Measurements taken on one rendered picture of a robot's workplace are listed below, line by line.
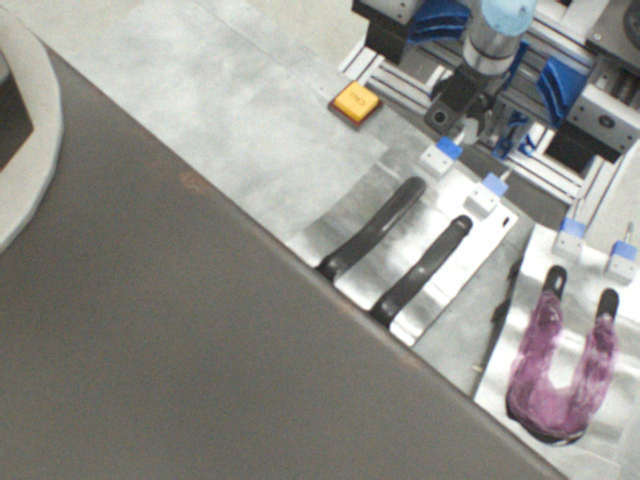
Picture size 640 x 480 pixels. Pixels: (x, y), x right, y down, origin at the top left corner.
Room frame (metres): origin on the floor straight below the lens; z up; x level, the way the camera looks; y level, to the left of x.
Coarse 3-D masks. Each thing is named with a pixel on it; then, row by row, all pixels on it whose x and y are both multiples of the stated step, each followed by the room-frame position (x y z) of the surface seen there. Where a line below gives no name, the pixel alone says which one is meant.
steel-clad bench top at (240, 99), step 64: (192, 0) 1.11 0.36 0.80; (128, 64) 0.92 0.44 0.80; (192, 64) 0.95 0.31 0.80; (256, 64) 0.98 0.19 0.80; (320, 64) 1.01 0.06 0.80; (192, 128) 0.80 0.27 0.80; (256, 128) 0.83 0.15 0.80; (320, 128) 0.86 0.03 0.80; (384, 128) 0.89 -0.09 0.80; (256, 192) 0.70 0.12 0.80; (320, 192) 0.72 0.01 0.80; (512, 256) 0.68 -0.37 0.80; (448, 320) 0.53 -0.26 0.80
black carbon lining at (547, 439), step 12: (552, 276) 0.63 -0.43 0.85; (564, 276) 0.63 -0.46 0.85; (552, 288) 0.61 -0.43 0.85; (612, 288) 0.63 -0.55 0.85; (600, 300) 0.60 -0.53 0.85; (612, 300) 0.61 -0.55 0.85; (600, 312) 0.58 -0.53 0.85; (612, 312) 0.58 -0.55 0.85; (516, 420) 0.35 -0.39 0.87; (528, 432) 0.33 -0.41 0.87; (552, 444) 0.32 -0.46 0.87; (564, 444) 0.32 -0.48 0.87
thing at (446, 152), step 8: (464, 128) 0.87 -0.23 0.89; (456, 136) 0.85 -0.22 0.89; (432, 144) 0.81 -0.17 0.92; (440, 144) 0.82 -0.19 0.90; (448, 144) 0.82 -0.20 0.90; (456, 144) 0.83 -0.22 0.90; (424, 152) 0.79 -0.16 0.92; (432, 152) 0.79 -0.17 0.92; (440, 152) 0.79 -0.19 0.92; (448, 152) 0.80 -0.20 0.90; (456, 152) 0.81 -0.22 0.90; (424, 160) 0.77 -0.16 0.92; (432, 160) 0.77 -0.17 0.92; (440, 160) 0.78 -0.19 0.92; (448, 160) 0.78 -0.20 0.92; (424, 168) 0.77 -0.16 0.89; (432, 168) 0.76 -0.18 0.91; (440, 168) 0.76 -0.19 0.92; (448, 168) 0.77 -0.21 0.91; (432, 176) 0.76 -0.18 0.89; (440, 176) 0.75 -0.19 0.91
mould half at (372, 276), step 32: (384, 160) 0.77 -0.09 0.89; (416, 160) 0.78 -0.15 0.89; (352, 192) 0.69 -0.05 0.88; (384, 192) 0.71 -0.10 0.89; (448, 192) 0.73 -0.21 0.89; (320, 224) 0.61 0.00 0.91; (352, 224) 0.63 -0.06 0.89; (416, 224) 0.66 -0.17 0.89; (448, 224) 0.67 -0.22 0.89; (480, 224) 0.68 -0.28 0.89; (512, 224) 0.70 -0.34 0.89; (320, 256) 0.54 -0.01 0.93; (384, 256) 0.58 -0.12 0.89; (416, 256) 0.60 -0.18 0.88; (480, 256) 0.62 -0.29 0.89; (352, 288) 0.50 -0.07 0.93; (384, 288) 0.52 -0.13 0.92; (448, 288) 0.55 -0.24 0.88; (416, 320) 0.47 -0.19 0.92
